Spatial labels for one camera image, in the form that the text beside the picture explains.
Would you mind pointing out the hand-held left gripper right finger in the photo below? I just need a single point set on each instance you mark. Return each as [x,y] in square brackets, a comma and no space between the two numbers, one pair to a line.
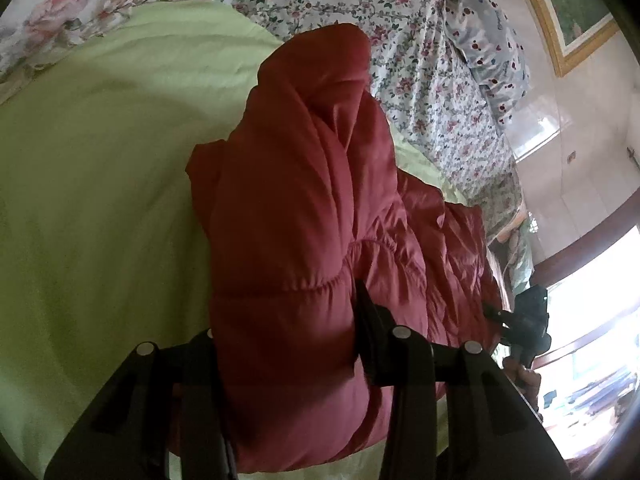
[367,325]

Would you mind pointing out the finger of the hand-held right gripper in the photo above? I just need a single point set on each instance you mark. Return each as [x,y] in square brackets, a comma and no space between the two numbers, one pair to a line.
[506,339]
[500,313]

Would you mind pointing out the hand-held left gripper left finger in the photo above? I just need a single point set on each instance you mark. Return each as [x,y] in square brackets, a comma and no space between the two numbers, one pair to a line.
[200,365]

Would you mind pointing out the red quilted jacket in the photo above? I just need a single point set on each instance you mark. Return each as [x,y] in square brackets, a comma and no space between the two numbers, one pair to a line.
[310,185]

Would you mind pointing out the person's right hand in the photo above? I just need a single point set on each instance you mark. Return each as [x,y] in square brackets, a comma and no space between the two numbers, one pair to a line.
[522,375]

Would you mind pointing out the bright window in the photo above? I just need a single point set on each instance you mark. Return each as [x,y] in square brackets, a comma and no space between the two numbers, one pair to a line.
[590,310]

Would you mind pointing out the white rose print cloth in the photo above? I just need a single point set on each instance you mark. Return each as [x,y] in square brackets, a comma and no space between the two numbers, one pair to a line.
[60,10]
[520,250]

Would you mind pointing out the light green bed sheet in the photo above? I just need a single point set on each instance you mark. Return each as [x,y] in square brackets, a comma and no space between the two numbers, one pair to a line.
[100,210]

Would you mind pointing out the small-print floral pillow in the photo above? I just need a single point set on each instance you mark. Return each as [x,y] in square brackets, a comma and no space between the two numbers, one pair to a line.
[490,50]

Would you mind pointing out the small floral print quilt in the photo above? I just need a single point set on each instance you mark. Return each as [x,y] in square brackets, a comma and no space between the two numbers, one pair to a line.
[410,60]

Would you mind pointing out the gold framed picture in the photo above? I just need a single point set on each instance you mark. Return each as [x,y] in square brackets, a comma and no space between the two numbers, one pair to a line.
[575,5]

